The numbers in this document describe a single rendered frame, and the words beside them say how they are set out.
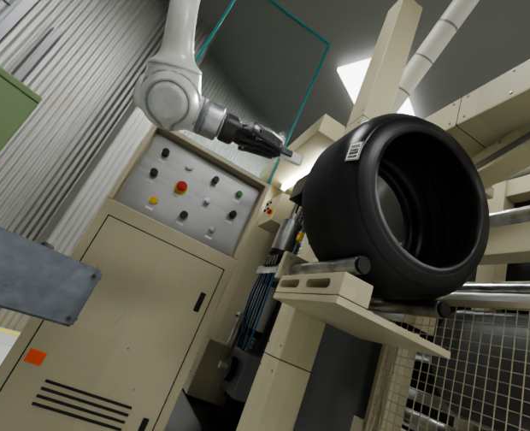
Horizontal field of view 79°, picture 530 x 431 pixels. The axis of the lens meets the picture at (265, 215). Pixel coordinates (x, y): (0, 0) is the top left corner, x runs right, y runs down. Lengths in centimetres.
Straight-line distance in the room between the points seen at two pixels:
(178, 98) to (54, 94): 305
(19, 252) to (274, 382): 98
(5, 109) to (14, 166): 316
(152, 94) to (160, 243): 75
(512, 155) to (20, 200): 337
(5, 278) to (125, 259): 104
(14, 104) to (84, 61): 351
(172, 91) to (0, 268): 45
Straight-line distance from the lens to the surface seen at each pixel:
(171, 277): 127
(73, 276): 25
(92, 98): 374
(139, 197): 135
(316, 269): 96
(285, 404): 117
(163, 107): 62
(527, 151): 143
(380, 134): 95
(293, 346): 115
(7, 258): 23
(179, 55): 68
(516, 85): 140
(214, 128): 81
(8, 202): 344
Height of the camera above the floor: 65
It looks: 20 degrees up
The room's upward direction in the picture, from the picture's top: 23 degrees clockwise
